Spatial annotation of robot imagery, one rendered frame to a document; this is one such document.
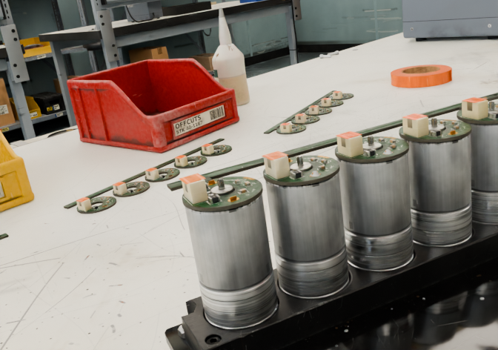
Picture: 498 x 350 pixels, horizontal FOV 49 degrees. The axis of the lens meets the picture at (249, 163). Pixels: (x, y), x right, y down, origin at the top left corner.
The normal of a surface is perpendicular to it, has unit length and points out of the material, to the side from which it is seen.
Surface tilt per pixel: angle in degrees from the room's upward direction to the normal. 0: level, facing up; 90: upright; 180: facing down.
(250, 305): 90
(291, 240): 90
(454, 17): 90
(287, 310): 0
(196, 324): 0
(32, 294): 0
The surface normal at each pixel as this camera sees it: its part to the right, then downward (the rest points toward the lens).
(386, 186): 0.12, 0.29
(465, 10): -0.71, 0.32
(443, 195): -0.14, 0.33
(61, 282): -0.14, -0.94
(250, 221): 0.60, 0.18
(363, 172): -0.46, 0.34
